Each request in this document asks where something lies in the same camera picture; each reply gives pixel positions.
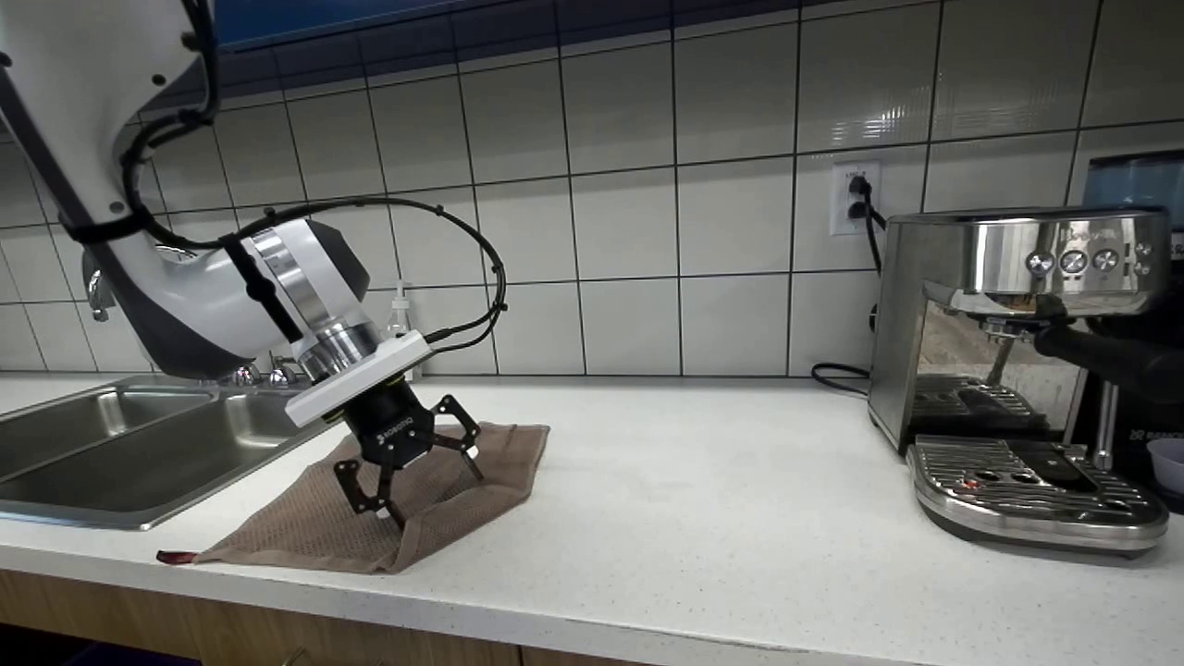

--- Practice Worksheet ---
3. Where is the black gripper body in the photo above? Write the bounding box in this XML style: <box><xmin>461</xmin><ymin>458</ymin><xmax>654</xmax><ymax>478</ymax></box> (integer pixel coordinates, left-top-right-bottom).
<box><xmin>336</xmin><ymin>374</ymin><xmax>436</xmax><ymax>473</ymax></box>

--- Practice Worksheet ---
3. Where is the stainless steel espresso machine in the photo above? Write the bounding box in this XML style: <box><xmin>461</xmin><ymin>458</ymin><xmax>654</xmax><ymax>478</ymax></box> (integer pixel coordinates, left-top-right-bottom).
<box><xmin>860</xmin><ymin>204</ymin><xmax>1177</xmax><ymax>556</ymax></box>

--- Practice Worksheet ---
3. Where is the stainless steel sink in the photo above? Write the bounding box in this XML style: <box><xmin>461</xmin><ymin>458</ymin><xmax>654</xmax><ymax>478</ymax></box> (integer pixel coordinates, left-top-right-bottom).
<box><xmin>0</xmin><ymin>374</ymin><xmax>398</xmax><ymax>532</ymax></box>

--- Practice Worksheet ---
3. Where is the white wall outlet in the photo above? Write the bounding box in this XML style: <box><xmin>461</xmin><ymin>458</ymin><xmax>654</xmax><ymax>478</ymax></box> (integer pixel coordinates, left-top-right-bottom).
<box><xmin>823</xmin><ymin>163</ymin><xmax>883</xmax><ymax>240</ymax></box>

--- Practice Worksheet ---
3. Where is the blue framed wall panel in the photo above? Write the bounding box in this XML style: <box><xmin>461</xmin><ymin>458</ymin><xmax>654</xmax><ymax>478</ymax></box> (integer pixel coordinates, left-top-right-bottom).
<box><xmin>1080</xmin><ymin>149</ymin><xmax>1184</xmax><ymax>235</ymax></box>

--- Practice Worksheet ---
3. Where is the black power cable with plug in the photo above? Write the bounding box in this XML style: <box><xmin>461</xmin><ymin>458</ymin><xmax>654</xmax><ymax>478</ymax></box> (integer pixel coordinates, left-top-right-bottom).
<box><xmin>805</xmin><ymin>176</ymin><xmax>889</xmax><ymax>393</ymax></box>

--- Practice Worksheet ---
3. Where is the blue overhead cabinet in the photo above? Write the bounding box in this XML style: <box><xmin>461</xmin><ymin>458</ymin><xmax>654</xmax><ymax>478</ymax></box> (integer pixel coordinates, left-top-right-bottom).
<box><xmin>201</xmin><ymin>0</ymin><xmax>805</xmax><ymax>89</ymax></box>

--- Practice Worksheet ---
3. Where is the blue plastic container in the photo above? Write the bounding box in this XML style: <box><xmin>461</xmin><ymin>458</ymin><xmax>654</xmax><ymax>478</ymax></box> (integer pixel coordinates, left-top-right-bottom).
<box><xmin>1142</xmin><ymin>430</ymin><xmax>1184</xmax><ymax>511</ymax></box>

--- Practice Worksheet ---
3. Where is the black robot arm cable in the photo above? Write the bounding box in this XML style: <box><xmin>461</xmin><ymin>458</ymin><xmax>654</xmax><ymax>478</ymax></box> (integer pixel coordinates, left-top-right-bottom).
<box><xmin>57</xmin><ymin>103</ymin><xmax>509</xmax><ymax>351</ymax></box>

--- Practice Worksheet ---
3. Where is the chrome gooseneck faucet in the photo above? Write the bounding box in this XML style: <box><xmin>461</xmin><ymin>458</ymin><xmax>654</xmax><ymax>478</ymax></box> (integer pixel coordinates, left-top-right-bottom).
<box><xmin>82</xmin><ymin>267</ymin><xmax>120</xmax><ymax>325</ymax></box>

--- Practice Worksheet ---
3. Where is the brown waffle-weave towel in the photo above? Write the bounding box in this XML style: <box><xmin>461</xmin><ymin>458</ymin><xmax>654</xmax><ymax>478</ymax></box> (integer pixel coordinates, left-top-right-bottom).
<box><xmin>154</xmin><ymin>420</ymin><xmax>556</xmax><ymax>578</ymax></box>

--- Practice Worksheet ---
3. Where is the wooden cabinet front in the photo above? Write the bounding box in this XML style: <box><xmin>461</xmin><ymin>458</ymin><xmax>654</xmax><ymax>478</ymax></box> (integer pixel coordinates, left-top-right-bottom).
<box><xmin>0</xmin><ymin>568</ymin><xmax>645</xmax><ymax>666</ymax></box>

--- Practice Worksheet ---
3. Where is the black portafilter handle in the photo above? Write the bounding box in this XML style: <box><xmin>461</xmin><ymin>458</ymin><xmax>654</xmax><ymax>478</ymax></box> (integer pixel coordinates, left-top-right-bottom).
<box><xmin>1031</xmin><ymin>321</ymin><xmax>1184</xmax><ymax>430</ymax></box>

